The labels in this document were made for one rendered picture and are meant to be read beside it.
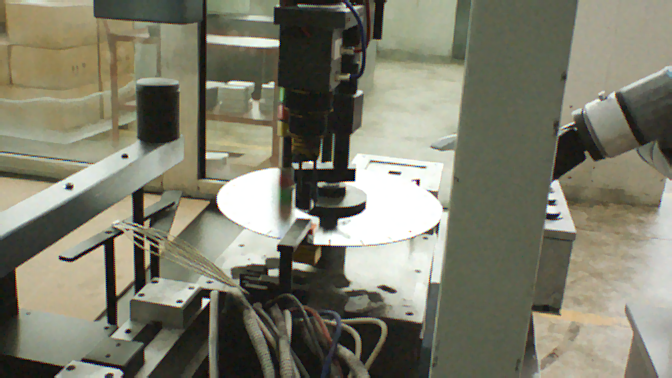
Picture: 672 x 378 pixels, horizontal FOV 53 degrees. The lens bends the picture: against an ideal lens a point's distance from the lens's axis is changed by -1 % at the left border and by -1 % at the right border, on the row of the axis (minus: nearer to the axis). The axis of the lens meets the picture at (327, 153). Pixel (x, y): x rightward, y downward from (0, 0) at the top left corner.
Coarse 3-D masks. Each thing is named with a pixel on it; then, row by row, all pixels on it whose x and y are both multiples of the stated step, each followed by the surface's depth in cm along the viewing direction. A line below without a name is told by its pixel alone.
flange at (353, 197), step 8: (320, 184) 99; (344, 184) 100; (320, 192) 98; (328, 192) 98; (336, 192) 98; (344, 192) 99; (352, 192) 101; (360, 192) 101; (320, 200) 97; (328, 200) 97; (336, 200) 97; (344, 200) 97; (352, 200) 98; (360, 200) 98; (312, 208) 96; (320, 208) 95; (328, 208) 95; (336, 208) 95; (344, 208) 95; (352, 208) 96; (360, 208) 97
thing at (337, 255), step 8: (328, 248) 99; (336, 248) 100; (344, 248) 101; (320, 256) 100; (328, 256) 100; (336, 256) 100; (344, 256) 102; (320, 264) 100; (328, 264) 100; (336, 264) 101; (344, 264) 102
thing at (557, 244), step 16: (560, 192) 126; (560, 208) 118; (560, 224) 110; (544, 240) 109; (560, 240) 108; (544, 256) 109; (560, 256) 109; (544, 272) 110; (560, 272) 110; (544, 288) 111; (560, 288) 110; (544, 304) 112; (560, 304) 111
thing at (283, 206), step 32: (224, 192) 101; (256, 192) 102; (288, 192) 102; (384, 192) 105; (416, 192) 106; (256, 224) 90; (288, 224) 90; (320, 224) 91; (352, 224) 92; (384, 224) 92; (416, 224) 93
